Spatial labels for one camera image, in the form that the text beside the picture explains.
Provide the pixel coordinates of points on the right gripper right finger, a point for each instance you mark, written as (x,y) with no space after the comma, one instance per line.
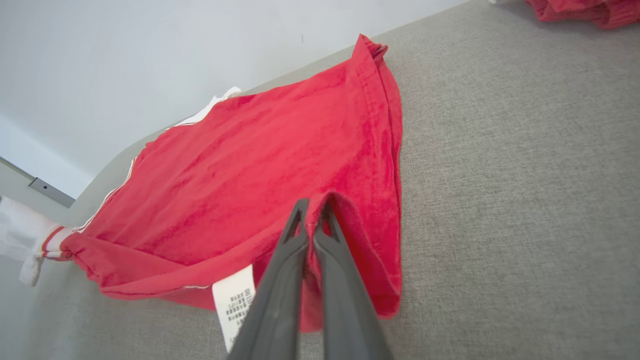
(345,310)

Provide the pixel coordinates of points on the red jersey with number 23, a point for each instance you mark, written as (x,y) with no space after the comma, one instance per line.
(250,165)

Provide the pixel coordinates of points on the dark wall baseboard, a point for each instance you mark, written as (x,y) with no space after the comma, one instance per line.
(50,191)

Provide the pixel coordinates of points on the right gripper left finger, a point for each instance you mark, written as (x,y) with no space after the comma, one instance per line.
(280,300)

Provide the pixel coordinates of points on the red shorts with white waistband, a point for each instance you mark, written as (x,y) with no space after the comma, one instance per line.
(590,10)

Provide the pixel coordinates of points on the grey fabric sofa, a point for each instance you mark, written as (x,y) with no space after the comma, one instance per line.
(500,200)

